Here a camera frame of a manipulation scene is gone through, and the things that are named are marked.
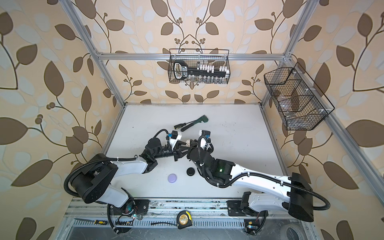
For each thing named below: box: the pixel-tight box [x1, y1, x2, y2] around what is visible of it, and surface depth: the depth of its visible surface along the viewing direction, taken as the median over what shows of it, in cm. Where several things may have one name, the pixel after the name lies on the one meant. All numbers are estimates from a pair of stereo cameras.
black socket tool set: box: [173, 60, 230, 80], surface depth 84 cm
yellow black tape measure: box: [176, 210, 193, 230], surface depth 70 cm
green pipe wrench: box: [180, 114, 209, 132], surface depth 111 cm
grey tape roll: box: [280, 224, 307, 240], surface depth 68 cm
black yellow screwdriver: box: [173, 120, 197, 130], surface depth 107 cm
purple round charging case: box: [167, 173, 177, 184], surface depth 86 cm
